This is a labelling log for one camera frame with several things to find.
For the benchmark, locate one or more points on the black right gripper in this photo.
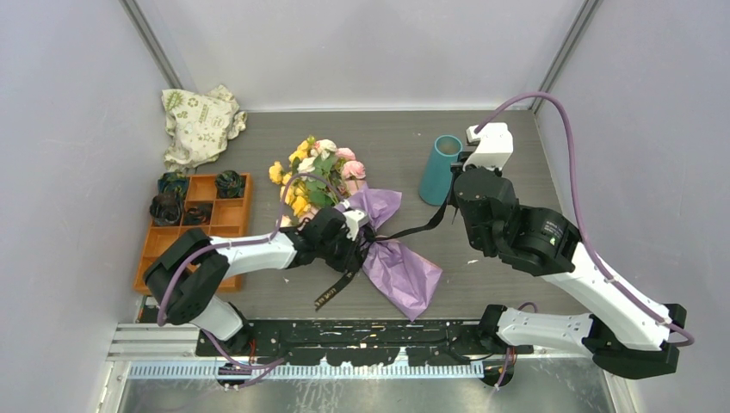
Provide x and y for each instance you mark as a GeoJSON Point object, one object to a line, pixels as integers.
{"type": "Point", "coordinates": [462, 157]}

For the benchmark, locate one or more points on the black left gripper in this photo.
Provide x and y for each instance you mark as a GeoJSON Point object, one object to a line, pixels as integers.
{"type": "Point", "coordinates": [347, 262]}

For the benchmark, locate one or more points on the teal cylindrical vase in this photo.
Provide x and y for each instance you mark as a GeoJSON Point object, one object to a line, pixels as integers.
{"type": "Point", "coordinates": [436, 179]}

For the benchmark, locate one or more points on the black printed ribbon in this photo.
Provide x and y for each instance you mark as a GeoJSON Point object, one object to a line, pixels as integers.
{"type": "Point", "coordinates": [365, 236]}

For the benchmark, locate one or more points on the artificial flower bouquet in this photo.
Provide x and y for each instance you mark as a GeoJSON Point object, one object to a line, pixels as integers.
{"type": "Point", "coordinates": [319, 173]}

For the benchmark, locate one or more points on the purple wrapping paper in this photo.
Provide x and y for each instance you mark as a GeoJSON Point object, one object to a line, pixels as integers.
{"type": "Point", "coordinates": [405, 278]}

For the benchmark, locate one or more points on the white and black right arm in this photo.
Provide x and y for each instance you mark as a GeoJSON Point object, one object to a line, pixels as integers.
{"type": "Point", "coordinates": [623, 331]}

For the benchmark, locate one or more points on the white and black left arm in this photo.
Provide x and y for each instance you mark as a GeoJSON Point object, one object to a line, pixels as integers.
{"type": "Point", "coordinates": [185, 278]}

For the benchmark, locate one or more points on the orange compartment tray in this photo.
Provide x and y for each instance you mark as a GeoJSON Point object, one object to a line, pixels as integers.
{"type": "Point", "coordinates": [228, 217]}

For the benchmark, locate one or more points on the dark rolled fabric top-right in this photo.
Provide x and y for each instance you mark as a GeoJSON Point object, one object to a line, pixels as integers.
{"type": "Point", "coordinates": [229, 185]}

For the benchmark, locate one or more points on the dark rolled fabric middle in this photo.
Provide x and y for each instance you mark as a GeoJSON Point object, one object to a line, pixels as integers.
{"type": "Point", "coordinates": [197, 214]}

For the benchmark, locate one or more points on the dark rolled fabric top-left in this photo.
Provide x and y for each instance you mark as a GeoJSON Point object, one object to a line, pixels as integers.
{"type": "Point", "coordinates": [174, 182]}

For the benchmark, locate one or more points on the dark rolled fabric middle-left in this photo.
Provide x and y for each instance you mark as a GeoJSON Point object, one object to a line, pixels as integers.
{"type": "Point", "coordinates": [166, 209]}

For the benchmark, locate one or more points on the printed cream cloth bag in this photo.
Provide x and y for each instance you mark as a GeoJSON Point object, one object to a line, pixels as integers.
{"type": "Point", "coordinates": [200, 126]}

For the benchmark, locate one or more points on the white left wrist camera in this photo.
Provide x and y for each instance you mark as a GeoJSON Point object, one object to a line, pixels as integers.
{"type": "Point", "coordinates": [355, 219]}

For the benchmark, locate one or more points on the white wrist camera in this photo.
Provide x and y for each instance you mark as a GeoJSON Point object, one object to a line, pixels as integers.
{"type": "Point", "coordinates": [355, 219]}
{"type": "Point", "coordinates": [493, 145]}

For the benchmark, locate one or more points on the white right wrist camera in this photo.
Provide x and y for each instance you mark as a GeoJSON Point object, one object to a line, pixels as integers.
{"type": "Point", "coordinates": [493, 145]}

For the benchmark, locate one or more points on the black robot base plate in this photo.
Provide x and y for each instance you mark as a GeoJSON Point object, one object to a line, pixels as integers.
{"type": "Point", "coordinates": [365, 343]}

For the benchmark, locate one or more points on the aluminium slotted rail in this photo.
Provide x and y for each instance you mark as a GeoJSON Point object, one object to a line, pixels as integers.
{"type": "Point", "coordinates": [217, 369]}

